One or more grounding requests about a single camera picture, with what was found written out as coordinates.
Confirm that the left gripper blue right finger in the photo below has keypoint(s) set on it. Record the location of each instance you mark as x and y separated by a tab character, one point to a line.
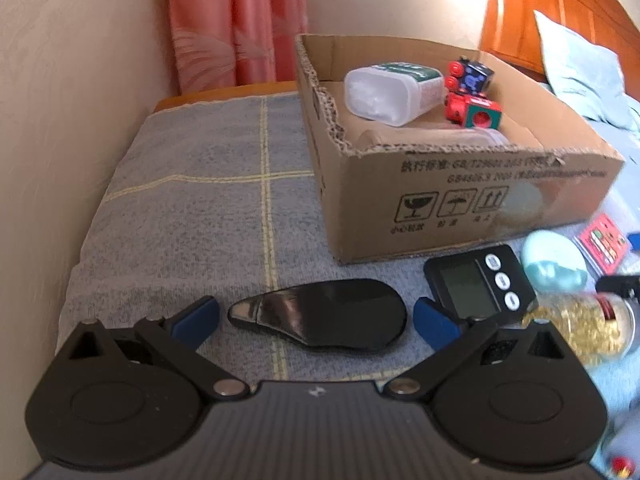
453	343

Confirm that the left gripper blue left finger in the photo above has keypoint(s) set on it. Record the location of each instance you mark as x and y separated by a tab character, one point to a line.
175	341

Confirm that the bottle of yellow capsules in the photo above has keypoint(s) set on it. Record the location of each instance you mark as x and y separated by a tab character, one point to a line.
599	327

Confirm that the red green cube toy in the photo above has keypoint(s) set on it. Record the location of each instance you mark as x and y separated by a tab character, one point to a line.
472	111

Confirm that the white medical bottle green label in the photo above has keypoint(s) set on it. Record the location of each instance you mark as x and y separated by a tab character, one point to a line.
394	93

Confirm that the black cube toy red buttons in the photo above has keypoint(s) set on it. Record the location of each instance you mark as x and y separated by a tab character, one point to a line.
468	77

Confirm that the clear flat plastic case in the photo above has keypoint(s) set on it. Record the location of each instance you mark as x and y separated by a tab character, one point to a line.
610	244

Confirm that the black digital timer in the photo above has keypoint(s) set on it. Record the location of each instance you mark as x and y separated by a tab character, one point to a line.
481	283

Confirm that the black teardrop shaped object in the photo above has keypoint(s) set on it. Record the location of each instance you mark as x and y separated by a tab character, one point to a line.
356	315

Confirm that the grey blue checked cloth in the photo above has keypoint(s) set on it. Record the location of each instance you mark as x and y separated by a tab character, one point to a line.
214	199

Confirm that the grey animal figurine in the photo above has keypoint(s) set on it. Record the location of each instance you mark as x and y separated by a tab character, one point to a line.
621	446

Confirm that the open cardboard box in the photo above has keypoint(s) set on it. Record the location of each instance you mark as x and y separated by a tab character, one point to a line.
380	204

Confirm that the blue floral pillow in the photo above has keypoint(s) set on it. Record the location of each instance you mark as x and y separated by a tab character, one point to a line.
565	54

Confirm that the orange wooden headboard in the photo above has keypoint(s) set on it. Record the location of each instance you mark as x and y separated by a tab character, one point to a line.
510	32

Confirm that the pink red curtain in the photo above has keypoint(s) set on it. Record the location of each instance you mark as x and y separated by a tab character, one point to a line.
229	43

